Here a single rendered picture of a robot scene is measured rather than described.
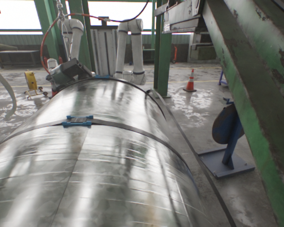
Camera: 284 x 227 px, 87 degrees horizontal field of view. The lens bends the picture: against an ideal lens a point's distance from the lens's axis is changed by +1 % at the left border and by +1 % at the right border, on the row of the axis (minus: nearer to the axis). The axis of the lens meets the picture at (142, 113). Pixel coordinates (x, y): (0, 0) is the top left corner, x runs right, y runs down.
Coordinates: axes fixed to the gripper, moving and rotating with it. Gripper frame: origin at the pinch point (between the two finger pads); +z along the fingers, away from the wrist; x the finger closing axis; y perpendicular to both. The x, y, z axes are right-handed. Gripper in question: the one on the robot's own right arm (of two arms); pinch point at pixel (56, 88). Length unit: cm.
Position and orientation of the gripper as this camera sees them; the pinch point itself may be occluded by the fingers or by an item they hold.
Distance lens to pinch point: 162.7
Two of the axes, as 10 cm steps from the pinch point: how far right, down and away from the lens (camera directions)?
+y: 9.1, -3.9, -1.8
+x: 2.8, 2.3, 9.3
